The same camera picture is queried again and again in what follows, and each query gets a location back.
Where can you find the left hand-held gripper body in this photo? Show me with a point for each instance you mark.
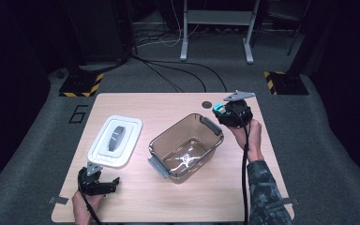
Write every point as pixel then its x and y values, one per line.
pixel 92 184

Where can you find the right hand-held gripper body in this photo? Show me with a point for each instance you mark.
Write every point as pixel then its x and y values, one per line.
pixel 239 114

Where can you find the blue toy car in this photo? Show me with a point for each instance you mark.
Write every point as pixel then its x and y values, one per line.
pixel 217 107

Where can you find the brown translucent storage box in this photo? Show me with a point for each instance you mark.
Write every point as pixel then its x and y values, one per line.
pixel 184 153

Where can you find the person's left hand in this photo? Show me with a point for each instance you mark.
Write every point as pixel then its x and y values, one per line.
pixel 81 209

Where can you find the person's right hand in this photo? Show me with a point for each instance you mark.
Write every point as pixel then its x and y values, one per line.
pixel 255 137

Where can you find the striped black stand base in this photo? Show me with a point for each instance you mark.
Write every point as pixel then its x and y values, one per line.
pixel 81 84
pixel 286 82

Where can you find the white metal table frame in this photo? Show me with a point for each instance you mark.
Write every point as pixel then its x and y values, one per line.
pixel 218 17

